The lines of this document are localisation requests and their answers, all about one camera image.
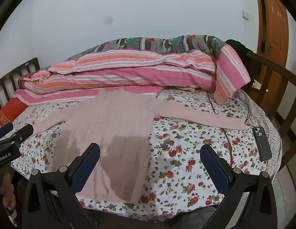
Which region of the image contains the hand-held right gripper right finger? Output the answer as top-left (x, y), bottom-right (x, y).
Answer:
top-left (200, 144), bottom-right (279, 229)

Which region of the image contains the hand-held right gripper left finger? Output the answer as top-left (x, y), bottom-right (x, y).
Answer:
top-left (22, 143), bottom-right (101, 229)

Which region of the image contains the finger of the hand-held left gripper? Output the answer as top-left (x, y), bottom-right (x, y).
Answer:
top-left (8, 124), bottom-right (34, 146)
top-left (0, 123), bottom-right (14, 142)

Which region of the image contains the pink knitted sweater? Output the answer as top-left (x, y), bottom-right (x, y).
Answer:
top-left (31, 88), bottom-right (249, 203)

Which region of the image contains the person's left hand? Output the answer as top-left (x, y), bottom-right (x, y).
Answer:
top-left (0, 172), bottom-right (18, 211)

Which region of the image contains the red pillow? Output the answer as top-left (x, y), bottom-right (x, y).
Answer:
top-left (0, 97), bottom-right (28, 127)

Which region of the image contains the floral bed sheet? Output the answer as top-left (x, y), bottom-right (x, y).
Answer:
top-left (11, 88), bottom-right (282, 216)

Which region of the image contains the dark smartphone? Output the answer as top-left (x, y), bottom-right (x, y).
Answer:
top-left (252, 126), bottom-right (272, 162)

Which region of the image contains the wooden bed headboard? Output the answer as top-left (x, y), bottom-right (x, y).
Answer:
top-left (0, 57), bottom-right (41, 111)

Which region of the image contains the pink striped quilt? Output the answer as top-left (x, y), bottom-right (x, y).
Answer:
top-left (12, 44), bottom-right (251, 106)

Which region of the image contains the dark wooden chair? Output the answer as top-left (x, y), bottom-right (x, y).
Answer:
top-left (243, 51), bottom-right (296, 172)

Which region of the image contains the dark cloth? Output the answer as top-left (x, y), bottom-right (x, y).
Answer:
top-left (225, 39), bottom-right (254, 60)

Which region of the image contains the floral patchwork quilt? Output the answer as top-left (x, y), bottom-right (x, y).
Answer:
top-left (64, 35), bottom-right (231, 64)

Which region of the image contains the wooden door frame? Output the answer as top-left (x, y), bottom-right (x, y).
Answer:
top-left (253, 0), bottom-right (290, 98)

